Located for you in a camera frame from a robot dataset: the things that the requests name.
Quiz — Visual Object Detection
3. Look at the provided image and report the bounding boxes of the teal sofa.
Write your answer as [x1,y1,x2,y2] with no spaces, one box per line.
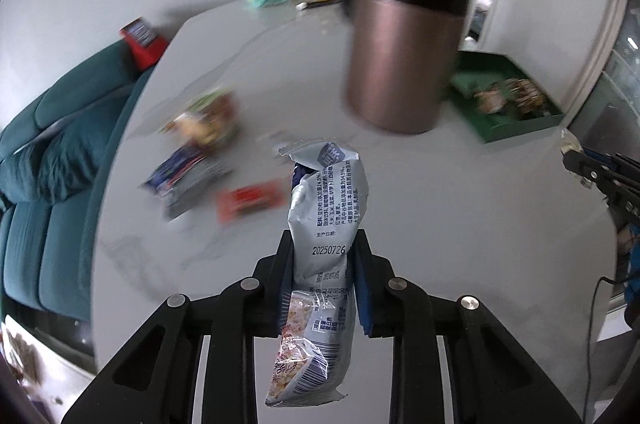
[1,41,151,321]

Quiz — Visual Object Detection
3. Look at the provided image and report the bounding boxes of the red snack bar wrapper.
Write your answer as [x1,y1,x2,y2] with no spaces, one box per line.
[216,181,285,224]

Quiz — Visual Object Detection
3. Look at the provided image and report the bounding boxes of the copper black trash bin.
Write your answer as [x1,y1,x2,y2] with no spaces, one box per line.
[343,0,470,134]

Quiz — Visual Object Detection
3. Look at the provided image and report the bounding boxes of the green fruit snack bag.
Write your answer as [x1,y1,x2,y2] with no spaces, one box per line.
[160,88,239,152]

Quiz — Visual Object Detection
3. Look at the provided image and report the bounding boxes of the blue white snack packet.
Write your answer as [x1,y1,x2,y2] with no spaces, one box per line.
[141,145,231,221]

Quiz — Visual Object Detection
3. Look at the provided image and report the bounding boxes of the grey white snack packet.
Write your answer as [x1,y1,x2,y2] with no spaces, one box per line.
[266,139,369,407]

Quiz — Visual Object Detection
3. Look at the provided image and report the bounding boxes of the red small box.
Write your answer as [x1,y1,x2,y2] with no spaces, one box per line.
[119,17,169,71]

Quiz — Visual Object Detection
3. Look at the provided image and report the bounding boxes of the green snack tray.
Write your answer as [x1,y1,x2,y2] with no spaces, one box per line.
[448,51,564,143]

